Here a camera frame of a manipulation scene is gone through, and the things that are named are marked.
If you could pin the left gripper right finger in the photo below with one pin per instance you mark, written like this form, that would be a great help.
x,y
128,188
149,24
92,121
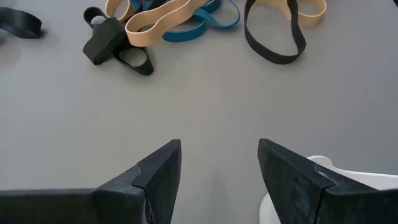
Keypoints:
x,y
295,193

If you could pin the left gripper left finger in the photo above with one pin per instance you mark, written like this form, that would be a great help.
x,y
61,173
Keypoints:
x,y
124,202

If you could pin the long black rubber band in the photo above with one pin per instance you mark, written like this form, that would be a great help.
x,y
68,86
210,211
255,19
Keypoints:
x,y
273,57

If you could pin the blue rubber band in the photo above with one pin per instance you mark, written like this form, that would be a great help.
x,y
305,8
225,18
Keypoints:
x,y
183,35
138,4
225,26

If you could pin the tan rubber band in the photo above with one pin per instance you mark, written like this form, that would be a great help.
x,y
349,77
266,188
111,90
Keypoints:
x,y
142,39
129,14
313,20

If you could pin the white plastic basket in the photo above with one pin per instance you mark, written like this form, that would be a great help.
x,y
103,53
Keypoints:
x,y
367,180

